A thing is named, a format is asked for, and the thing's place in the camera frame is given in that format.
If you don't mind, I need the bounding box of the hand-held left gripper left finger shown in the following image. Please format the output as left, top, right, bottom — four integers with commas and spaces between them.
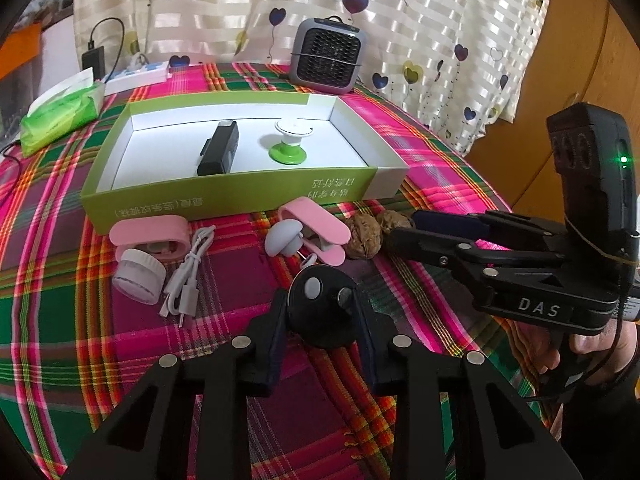
62, 289, 301, 480

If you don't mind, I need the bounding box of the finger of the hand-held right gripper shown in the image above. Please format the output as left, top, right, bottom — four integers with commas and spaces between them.
386, 226, 570, 288
411, 209, 570, 248

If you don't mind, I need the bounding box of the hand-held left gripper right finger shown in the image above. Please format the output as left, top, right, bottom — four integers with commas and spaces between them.
345, 285, 581, 480

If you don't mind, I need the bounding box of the walnut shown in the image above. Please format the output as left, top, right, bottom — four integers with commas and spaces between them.
345, 212, 383, 261
375, 209, 416, 234

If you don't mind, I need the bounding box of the black round disc mount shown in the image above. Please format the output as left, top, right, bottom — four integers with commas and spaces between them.
287, 265, 368, 349

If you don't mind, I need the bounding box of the white usb cable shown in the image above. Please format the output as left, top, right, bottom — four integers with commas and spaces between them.
159, 225, 217, 328

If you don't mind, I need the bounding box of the pink clip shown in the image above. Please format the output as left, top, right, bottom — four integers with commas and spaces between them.
109, 215, 190, 261
277, 199, 352, 267

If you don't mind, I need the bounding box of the white round ribbed cap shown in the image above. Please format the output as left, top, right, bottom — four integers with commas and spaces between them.
111, 247, 167, 306

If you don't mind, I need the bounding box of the green and white cardboard box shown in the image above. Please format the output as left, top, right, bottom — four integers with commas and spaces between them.
80, 91, 410, 235

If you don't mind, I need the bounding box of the person's right forearm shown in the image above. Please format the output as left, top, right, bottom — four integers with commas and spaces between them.
555, 355, 640, 480

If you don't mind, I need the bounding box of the person's right hand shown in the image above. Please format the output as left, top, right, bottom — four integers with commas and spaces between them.
522, 317, 640, 377

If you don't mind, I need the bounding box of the grey mushroom-shaped knob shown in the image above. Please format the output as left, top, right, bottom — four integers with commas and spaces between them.
264, 220, 304, 257

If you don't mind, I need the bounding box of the wooden wardrobe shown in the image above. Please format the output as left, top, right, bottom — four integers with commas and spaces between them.
460, 0, 640, 221

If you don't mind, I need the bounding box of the green and white suction holder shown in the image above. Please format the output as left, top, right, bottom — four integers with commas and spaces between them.
267, 116, 316, 166

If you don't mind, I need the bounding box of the plaid tablecloth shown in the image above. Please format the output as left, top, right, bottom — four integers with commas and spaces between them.
0, 62, 566, 480

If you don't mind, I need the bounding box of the grey mini fan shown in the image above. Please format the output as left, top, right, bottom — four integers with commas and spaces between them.
289, 16, 370, 95

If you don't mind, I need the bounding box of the heart print striped curtain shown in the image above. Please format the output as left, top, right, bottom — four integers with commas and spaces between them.
72, 0, 556, 156

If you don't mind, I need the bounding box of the black rectangular device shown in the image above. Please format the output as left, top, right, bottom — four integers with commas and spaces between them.
196, 120, 240, 177

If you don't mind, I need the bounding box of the white power strip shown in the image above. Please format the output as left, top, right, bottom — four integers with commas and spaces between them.
102, 57, 170, 96

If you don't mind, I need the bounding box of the green tissue pack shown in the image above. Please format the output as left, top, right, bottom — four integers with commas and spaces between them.
19, 67, 107, 156

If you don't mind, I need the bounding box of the black charger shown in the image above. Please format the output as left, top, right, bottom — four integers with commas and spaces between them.
81, 45, 107, 81

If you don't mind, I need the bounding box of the black charger cable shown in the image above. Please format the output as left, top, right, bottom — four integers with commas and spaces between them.
89, 17, 127, 83

